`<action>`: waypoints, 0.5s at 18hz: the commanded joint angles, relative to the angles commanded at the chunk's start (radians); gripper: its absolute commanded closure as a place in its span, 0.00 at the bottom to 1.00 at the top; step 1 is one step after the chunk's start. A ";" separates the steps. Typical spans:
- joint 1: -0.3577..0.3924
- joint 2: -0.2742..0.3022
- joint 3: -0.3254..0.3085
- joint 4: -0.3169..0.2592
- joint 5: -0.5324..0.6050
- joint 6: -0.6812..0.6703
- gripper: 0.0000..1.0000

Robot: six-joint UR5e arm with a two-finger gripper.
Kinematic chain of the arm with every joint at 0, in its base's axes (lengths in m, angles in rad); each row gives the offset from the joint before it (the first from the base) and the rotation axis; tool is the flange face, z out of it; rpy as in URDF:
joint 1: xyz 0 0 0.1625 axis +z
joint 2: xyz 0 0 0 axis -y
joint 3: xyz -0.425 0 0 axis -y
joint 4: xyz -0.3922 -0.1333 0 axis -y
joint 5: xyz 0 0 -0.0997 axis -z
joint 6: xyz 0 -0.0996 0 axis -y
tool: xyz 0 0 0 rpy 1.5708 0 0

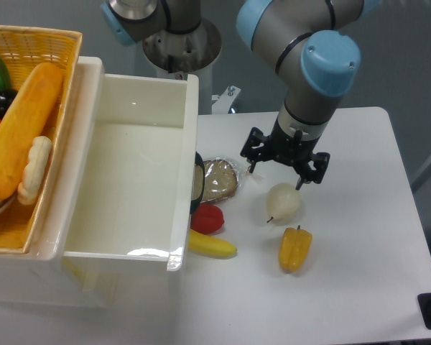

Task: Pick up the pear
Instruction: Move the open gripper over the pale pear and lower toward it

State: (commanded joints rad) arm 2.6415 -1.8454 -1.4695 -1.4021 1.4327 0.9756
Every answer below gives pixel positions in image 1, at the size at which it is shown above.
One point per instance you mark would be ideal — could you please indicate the cream white pastry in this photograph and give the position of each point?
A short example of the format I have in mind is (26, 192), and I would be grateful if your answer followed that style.
(34, 171)

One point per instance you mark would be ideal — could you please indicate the white plastic bin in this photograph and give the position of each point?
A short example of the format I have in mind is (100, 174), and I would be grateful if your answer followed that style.
(116, 222)

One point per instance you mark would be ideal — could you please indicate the yellow wicker basket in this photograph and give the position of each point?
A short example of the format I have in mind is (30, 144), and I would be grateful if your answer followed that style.
(22, 48)

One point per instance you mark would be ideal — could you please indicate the red bell pepper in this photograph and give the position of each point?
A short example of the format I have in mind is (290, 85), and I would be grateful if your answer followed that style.
(207, 219)

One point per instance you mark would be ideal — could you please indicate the orange baguette loaf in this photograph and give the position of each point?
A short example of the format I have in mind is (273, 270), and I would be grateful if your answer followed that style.
(24, 120)

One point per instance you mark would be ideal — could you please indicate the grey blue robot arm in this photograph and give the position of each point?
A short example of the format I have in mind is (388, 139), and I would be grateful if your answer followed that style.
(299, 40)

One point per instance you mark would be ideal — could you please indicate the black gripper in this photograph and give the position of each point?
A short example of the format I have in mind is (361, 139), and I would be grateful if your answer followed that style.
(287, 150)

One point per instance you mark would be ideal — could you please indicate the wrapped brown bread slice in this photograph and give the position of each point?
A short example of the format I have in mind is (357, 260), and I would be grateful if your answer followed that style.
(223, 178)

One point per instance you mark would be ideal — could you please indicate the yellow banana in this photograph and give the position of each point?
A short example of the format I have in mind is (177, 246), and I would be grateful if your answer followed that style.
(210, 246)

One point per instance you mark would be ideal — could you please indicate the black grapes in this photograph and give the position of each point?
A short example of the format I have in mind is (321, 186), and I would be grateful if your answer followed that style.
(6, 98)

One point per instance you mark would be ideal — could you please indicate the white metal bracket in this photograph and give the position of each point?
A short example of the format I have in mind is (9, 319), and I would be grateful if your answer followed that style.
(226, 103)

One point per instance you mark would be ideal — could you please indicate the yellow bell pepper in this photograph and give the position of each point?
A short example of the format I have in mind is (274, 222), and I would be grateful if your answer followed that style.
(294, 248)

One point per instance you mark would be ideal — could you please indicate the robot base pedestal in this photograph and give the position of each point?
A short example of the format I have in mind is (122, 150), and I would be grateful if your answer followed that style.
(176, 57)

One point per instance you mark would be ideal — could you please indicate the pale white pear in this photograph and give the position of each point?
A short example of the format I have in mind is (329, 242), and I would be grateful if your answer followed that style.
(282, 202)

